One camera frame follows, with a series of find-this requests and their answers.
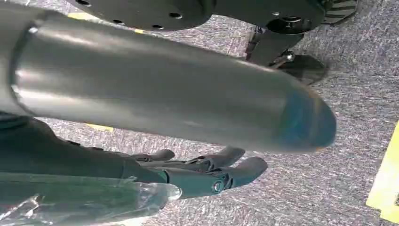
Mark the black robot leg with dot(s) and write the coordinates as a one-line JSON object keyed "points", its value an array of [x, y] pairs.
{"points": [[274, 40]]}

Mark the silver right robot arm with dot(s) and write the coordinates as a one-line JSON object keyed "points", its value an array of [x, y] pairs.
{"points": [[6, 46]]}

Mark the black robot foot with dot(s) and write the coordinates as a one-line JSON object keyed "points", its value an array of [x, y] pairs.
{"points": [[140, 11]]}

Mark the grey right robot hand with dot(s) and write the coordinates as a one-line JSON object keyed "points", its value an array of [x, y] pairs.
{"points": [[156, 90]]}

